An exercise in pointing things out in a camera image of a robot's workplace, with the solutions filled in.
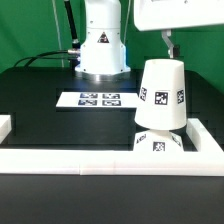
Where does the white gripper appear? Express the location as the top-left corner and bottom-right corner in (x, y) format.
(134, 0), (224, 59)

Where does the white lamp base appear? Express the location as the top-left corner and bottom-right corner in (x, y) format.
(133, 130), (184, 152)

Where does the black robot cable post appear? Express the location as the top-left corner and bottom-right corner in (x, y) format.
(64, 0), (80, 48)

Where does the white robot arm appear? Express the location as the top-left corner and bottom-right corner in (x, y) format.
(75, 0), (224, 81)

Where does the white lamp shade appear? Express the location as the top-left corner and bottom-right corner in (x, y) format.
(135, 59), (187, 130)

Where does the white marker sheet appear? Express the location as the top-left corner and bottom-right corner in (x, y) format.
(56, 92), (138, 108)

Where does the black cable bundle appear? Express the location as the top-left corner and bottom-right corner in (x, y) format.
(13, 49), (82, 68)

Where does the white U-shaped fence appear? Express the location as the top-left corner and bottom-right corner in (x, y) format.
(0, 118), (224, 176)

